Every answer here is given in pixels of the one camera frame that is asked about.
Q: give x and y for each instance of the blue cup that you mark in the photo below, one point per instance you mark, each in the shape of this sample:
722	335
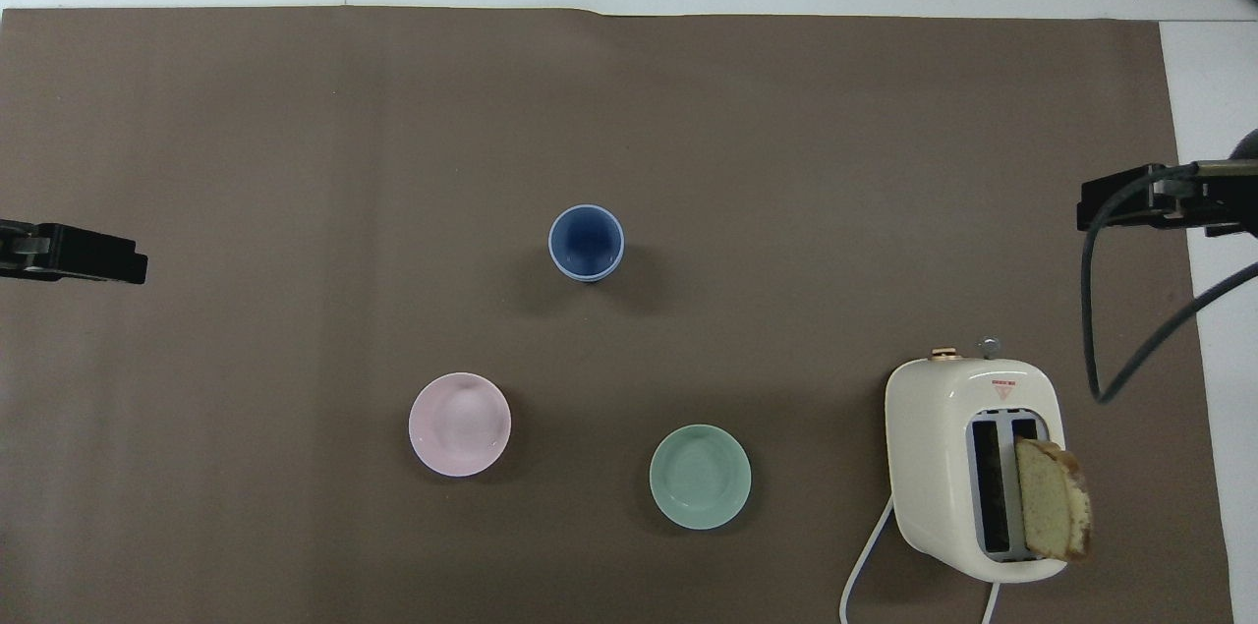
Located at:
586	243

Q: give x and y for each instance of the green plate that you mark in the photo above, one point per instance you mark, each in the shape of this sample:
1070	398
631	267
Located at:
700	477

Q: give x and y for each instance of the cream white toaster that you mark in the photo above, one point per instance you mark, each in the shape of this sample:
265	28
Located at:
929	467

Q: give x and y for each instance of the slice of bread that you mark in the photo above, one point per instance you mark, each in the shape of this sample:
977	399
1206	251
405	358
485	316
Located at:
1052	506

